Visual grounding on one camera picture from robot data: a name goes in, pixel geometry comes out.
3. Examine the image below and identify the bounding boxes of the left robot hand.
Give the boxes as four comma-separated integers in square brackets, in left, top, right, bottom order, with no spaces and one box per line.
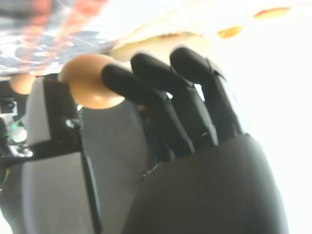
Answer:
[0,47,291,234]

